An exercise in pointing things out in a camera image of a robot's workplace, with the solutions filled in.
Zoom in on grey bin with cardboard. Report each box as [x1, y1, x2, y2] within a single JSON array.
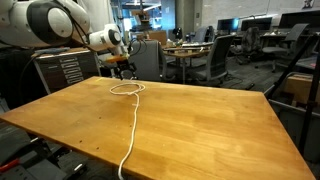
[[268, 71, 320, 164]]

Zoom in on black camera cable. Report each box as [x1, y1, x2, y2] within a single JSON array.
[[127, 37, 148, 57]]

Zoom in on grey mesh office chair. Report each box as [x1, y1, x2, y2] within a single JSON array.
[[186, 34, 236, 88]]

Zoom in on orange-handled black clamp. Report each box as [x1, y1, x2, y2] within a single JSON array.
[[0, 138, 69, 174]]

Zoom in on tan and green wrist camera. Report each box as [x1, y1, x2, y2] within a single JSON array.
[[105, 54, 130, 65]]

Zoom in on black computer monitor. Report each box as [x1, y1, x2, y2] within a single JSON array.
[[240, 16, 273, 32], [278, 9, 320, 29], [216, 18, 240, 33]]

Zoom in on black tripod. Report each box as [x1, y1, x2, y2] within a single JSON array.
[[266, 31, 320, 156]]

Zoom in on dark office chair with jacket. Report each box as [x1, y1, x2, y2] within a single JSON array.
[[240, 26, 264, 64]]

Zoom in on white rope with black end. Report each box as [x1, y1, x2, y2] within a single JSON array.
[[109, 82, 147, 180]]

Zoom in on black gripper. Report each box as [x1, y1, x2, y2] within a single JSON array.
[[115, 61, 138, 81]]

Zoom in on grey labelled drawer cabinet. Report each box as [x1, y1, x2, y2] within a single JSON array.
[[33, 49, 101, 95]]

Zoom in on cluttered wooden desk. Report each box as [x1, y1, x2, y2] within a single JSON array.
[[162, 41, 214, 84]]

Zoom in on grey padded office chair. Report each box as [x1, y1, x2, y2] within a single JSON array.
[[128, 39, 168, 83]]

